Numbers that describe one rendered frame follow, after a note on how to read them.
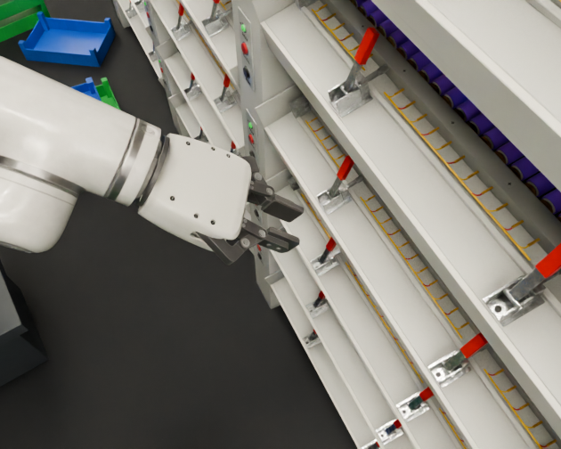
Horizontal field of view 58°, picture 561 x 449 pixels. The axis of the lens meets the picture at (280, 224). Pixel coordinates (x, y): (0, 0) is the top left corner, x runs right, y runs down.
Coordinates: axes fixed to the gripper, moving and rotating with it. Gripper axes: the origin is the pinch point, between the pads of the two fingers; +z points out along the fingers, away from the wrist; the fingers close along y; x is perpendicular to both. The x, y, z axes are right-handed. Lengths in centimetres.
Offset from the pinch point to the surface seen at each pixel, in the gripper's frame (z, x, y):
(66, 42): -42, -132, -124
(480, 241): 11.4, 17.4, 4.5
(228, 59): -5.6, -18.8, -39.3
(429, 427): 35.1, -12.4, 14.4
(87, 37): -35, -128, -128
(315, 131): 7.1, -7.3, -22.3
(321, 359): 43, -54, -4
